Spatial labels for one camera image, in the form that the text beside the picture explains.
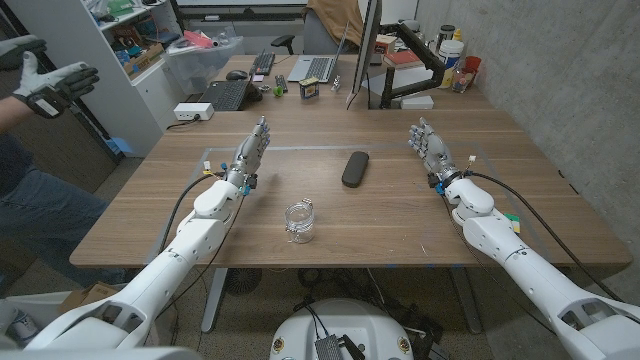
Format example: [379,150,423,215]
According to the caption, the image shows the green box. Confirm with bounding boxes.
[106,0,136,17]

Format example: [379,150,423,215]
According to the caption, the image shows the white paper sheet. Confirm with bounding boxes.
[362,64,441,97]

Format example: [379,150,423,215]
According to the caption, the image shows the person in blue jeans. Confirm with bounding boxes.
[0,132,126,296]

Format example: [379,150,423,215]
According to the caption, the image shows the silver laptop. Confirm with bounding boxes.
[286,22,351,84]

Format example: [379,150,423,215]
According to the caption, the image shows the white printed can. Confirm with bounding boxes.
[8,308,41,346]

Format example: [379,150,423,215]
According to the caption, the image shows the person's right forearm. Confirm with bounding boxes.
[0,94,39,134]

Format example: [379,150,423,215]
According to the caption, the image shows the white plastic bin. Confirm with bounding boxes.
[0,291,66,349]

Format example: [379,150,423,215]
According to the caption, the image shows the orange white box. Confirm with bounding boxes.
[374,33,398,55]

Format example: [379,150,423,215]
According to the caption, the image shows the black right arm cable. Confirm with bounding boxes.
[464,170,626,304]

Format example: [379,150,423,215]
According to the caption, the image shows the wide black keyboard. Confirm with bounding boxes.
[198,79,251,112]

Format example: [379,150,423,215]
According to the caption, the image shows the white shelf cabinet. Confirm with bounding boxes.
[4,0,189,158]

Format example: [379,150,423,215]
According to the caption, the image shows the person's right gloved hand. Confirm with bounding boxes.
[12,51,101,120]

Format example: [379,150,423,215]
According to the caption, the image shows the small yellow black box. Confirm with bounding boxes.
[298,76,321,100]

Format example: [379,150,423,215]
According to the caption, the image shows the pink packet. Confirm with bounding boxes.
[182,29,220,50]

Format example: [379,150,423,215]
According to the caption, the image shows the open cardboard box with items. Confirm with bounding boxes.
[122,42,166,77]

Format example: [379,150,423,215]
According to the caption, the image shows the compact black keyboard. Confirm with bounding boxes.
[248,49,277,77]

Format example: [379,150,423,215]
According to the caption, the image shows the clear plastic storage bin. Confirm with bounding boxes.
[162,35,245,95]

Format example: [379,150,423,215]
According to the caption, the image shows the red book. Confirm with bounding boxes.
[382,49,426,70]

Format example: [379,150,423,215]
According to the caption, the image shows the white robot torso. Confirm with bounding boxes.
[269,298,415,360]

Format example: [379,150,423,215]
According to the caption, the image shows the tan jacket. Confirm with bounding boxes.
[304,0,365,47]

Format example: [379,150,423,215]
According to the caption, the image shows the jar with black lid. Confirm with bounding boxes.
[435,24,457,51]

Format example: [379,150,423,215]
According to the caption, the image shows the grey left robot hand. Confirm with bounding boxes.
[225,115,272,189]

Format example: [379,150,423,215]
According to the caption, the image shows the clear glass cup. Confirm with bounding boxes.
[284,197,316,245]

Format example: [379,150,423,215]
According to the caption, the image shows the computer monitor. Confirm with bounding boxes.
[346,0,384,106]

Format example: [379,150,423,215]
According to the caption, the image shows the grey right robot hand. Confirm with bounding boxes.
[407,116,464,186]

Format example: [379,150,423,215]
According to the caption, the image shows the black round fan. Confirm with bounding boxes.
[223,267,263,296]

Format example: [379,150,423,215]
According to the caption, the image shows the black glasses case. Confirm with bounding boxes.
[341,150,371,189]

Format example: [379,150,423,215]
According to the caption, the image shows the glass jar with bits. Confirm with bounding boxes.
[451,69,475,95]

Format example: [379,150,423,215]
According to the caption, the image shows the flat white box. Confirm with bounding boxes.
[399,94,435,111]

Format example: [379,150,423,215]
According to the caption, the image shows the person's left gloved hand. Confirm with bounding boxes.
[0,34,48,71]

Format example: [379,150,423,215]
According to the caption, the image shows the white power strip box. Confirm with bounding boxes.
[173,102,215,122]

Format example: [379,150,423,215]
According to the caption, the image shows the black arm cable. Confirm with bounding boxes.
[464,170,626,304]
[158,172,221,254]

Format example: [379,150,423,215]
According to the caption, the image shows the grey office chair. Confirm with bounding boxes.
[271,8,361,56]

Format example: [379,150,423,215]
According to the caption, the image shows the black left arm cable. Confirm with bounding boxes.
[158,172,221,254]

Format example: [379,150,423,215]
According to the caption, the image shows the flat brown cardboard box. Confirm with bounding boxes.
[58,281,121,315]

